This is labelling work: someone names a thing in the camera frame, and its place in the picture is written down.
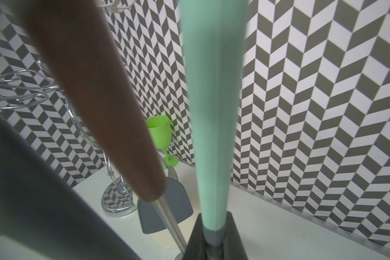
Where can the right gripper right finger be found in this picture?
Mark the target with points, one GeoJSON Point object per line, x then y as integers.
{"type": "Point", "coordinates": [233, 248]}

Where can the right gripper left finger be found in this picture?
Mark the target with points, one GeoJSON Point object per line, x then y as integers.
{"type": "Point", "coordinates": [195, 247]}

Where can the grey spatula mint handle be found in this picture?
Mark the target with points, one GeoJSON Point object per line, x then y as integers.
{"type": "Point", "coordinates": [213, 46]}
{"type": "Point", "coordinates": [177, 199]}

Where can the cream utensil rack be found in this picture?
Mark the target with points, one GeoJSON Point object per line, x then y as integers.
{"type": "Point", "coordinates": [165, 239]}

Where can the dark grey utensil rack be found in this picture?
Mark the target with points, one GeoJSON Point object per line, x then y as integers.
{"type": "Point", "coordinates": [39, 210]}

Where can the green plastic goblet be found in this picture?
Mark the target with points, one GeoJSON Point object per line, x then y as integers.
{"type": "Point", "coordinates": [160, 129]}

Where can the chrome wire mug tree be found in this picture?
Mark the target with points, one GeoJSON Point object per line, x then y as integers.
{"type": "Point", "coordinates": [34, 105]}

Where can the steel turner brown handle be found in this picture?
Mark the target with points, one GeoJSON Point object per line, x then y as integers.
{"type": "Point", "coordinates": [76, 45]}

